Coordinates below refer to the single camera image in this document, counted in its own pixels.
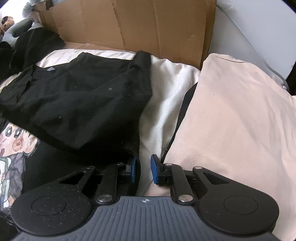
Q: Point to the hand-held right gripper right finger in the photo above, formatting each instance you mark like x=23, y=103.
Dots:
x=154, y=169

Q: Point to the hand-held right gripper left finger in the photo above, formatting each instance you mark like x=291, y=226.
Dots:
x=133, y=169

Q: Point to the black cartoon print t-shirt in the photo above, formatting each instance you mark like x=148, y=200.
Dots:
x=81, y=104

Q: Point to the black clothes pile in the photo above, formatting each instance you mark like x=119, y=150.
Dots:
x=30, y=48

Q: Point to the pink pillow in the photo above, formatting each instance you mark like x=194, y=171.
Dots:
x=231, y=127

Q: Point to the long brown cardboard panel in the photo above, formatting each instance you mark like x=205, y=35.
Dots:
x=138, y=23

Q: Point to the grey white garment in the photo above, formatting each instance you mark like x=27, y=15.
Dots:
x=19, y=27

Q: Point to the brown teddy bear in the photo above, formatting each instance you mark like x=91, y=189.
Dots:
x=6, y=23

